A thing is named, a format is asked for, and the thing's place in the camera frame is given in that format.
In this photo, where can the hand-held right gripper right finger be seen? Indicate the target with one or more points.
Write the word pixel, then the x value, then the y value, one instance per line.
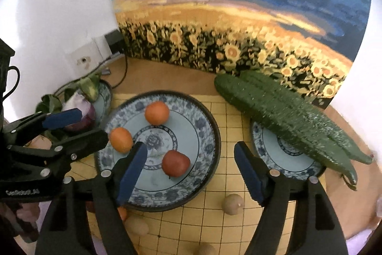
pixel 249 175

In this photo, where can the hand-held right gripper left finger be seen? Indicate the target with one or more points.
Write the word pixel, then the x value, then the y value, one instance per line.
pixel 132 174

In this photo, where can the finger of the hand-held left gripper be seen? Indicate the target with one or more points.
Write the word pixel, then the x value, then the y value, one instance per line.
pixel 62 119
pixel 89 141

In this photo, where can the orange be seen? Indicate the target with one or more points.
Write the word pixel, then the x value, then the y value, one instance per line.
pixel 157 113
pixel 123 213
pixel 121 140

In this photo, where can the large blue floral plate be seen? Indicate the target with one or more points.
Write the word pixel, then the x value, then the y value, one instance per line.
pixel 191 129

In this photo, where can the halved red onion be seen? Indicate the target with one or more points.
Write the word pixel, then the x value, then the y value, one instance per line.
pixel 86 114

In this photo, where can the small blue cucumber plate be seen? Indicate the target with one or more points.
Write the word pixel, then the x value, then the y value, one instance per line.
pixel 277 153

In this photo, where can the green leafy vegetable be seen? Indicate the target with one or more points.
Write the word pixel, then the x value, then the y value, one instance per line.
pixel 89 84

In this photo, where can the red apple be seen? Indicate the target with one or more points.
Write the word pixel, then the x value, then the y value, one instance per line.
pixel 175 163

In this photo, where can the blue plate under greens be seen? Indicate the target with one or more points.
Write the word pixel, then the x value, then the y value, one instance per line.
pixel 104 96

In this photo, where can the yellow grid board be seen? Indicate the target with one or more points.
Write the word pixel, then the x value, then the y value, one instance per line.
pixel 226 123

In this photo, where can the green cucumber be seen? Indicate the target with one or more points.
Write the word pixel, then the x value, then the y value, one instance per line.
pixel 313 111
pixel 268 114

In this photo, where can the black power adapter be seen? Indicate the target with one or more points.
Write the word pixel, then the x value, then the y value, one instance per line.
pixel 115 40

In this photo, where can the sunflower field painting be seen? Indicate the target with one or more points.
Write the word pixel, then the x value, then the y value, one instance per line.
pixel 238 4

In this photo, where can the white wall socket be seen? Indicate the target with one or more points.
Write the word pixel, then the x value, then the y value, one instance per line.
pixel 83 59

